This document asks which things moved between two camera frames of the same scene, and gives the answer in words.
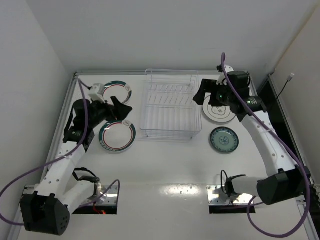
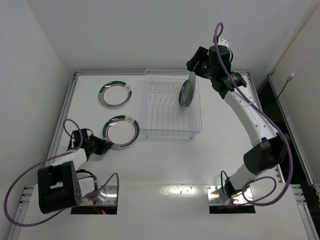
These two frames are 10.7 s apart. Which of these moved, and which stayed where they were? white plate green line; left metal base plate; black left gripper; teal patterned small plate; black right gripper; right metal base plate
Moved: white plate green line; black right gripper; black left gripper; teal patterned small plate
Stayed: left metal base plate; right metal base plate
